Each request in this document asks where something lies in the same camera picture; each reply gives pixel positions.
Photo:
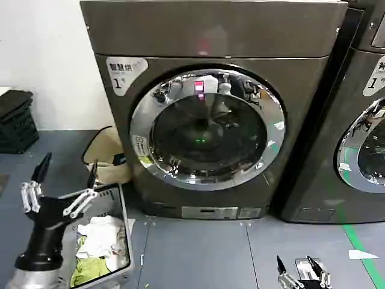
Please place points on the grey laundry basket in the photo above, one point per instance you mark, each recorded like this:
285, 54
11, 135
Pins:
124, 210

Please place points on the round chrome glass dryer door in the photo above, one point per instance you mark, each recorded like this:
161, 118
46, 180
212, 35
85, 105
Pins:
373, 156
207, 132

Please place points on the black plastic crate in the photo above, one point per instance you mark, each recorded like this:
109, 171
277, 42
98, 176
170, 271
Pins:
16, 126

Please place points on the green cloth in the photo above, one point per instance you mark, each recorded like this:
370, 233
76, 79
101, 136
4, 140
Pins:
90, 268

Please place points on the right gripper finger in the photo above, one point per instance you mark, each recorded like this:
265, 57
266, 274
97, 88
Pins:
287, 281
324, 280

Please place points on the green floor tape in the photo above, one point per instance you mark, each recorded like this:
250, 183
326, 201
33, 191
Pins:
352, 241

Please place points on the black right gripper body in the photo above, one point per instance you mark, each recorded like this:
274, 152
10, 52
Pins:
309, 285

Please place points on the metal floor socket plate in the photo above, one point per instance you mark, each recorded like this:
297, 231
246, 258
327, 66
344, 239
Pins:
303, 266

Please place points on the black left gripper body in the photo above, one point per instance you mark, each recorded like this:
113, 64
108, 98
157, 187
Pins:
48, 234

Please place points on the white paper scrap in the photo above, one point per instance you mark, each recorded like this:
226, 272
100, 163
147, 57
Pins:
362, 254

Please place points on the beige fabric bag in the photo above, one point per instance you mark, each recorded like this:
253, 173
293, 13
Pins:
105, 150

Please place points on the grey dryer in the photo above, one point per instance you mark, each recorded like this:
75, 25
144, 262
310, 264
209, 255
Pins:
294, 90
340, 126

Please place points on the white cloth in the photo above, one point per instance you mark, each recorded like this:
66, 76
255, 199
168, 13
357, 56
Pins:
102, 234

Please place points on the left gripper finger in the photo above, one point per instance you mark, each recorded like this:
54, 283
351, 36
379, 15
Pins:
31, 194
81, 200

